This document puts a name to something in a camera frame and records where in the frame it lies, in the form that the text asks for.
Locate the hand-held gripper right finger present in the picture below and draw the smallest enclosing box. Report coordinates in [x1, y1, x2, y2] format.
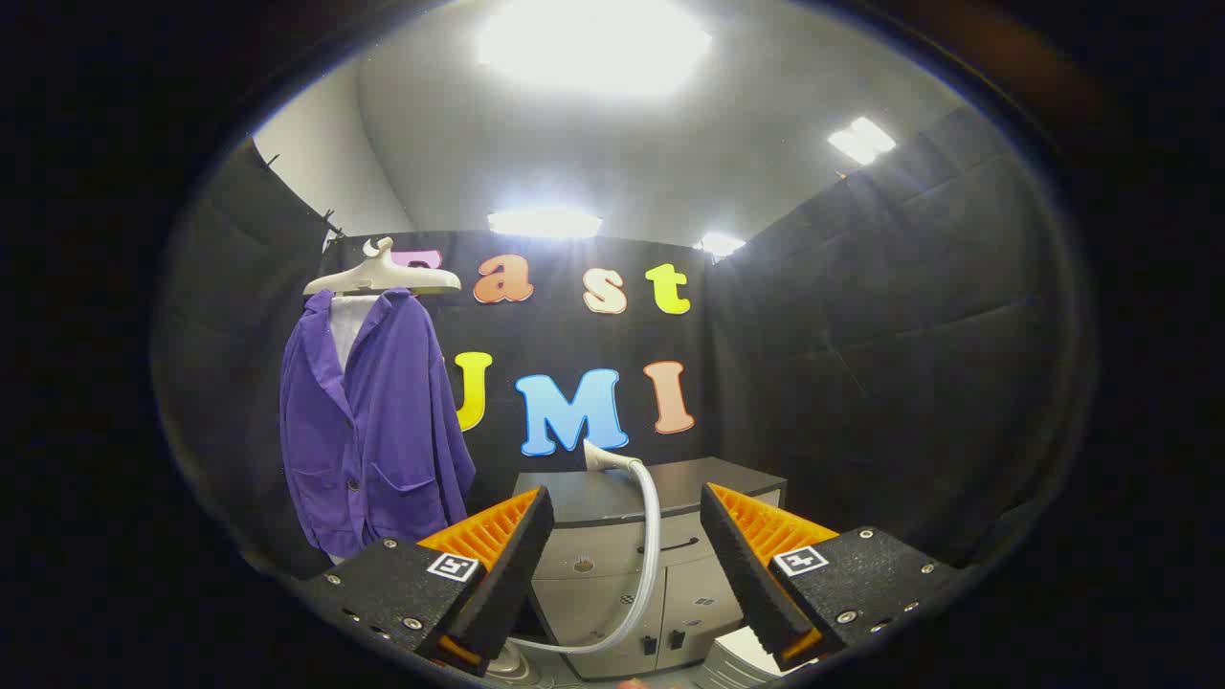
[700, 481, 968, 673]

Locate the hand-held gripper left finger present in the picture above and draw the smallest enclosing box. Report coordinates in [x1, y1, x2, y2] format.
[297, 485, 556, 678]

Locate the purple jacket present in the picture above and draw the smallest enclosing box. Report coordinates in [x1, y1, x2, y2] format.
[279, 287, 477, 559]

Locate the white shirt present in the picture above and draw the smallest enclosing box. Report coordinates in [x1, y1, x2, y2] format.
[329, 295, 380, 372]

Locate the white clothes hanger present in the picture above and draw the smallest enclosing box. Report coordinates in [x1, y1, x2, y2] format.
[302, 236, 462, 298]

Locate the grey cabinet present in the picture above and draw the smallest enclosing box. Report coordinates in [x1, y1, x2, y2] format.
[512, 456, 788, 682]

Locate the white paper stack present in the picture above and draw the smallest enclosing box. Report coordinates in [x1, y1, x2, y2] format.
[703, 627, 805, 685]

